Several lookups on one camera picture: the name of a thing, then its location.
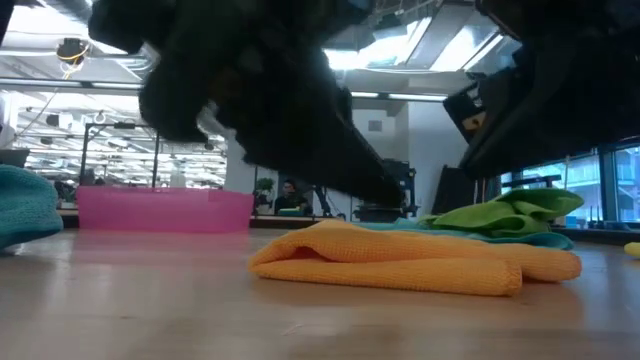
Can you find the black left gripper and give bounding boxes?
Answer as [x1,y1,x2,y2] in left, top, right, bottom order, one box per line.
[89,0,405,207]

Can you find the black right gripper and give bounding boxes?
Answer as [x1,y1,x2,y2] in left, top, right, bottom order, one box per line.
[458,0,640,180]

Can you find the green microfiber towel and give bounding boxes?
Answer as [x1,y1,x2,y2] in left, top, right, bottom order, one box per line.
[418,187,585,238]

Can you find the orange microfiber towel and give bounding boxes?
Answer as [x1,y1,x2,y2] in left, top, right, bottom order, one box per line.
[248,218,584,297]

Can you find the flat teal microfiber towel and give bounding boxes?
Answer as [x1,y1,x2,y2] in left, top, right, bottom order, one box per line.
[357,219,575,251]

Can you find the pink plastic basket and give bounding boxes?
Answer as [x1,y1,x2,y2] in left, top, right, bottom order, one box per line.
[77,186,255,234]

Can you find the rolled teal microfiber towel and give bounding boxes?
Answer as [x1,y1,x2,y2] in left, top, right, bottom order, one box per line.
[0,164,65,250]

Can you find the person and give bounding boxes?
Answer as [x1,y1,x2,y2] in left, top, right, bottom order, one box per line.
[273,178,312,215]

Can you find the green potted plant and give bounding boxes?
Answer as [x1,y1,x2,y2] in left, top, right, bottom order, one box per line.
[254,177,276,209]

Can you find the black perforated panel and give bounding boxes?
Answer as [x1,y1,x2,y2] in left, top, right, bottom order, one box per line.
[502,174,564,190]

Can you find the background wooden table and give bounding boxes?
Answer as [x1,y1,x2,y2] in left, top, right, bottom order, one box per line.
[57,208,346,230]

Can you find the black equipment cart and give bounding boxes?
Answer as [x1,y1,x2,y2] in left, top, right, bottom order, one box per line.
[352,158,419,223]

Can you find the long ceiling light bar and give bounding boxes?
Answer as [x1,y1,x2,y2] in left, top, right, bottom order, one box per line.
[0,77,449,103]

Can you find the black curtain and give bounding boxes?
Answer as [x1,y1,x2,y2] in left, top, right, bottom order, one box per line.
[432,165,501,216]

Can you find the dark grey box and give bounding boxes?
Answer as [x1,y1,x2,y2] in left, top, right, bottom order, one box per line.
[0,148,31,169]

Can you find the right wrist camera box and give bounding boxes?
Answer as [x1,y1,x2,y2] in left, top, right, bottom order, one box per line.
[442,82,489,145]

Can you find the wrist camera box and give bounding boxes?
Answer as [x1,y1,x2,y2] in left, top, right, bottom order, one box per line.
[442,82,489,145]
[138,49,236,144]

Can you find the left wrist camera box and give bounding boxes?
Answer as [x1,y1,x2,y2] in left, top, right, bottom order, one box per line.
[138,49,236,144]

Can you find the silver ventilation duct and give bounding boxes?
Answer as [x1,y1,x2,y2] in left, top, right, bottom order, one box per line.
[29,0,161,84]

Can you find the black metal rig frame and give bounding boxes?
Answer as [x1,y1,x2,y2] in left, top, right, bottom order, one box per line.
[79,122,161,189]

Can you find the yellow ceiling cable reel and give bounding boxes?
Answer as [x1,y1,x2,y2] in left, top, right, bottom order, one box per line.
[55,38,91,66]

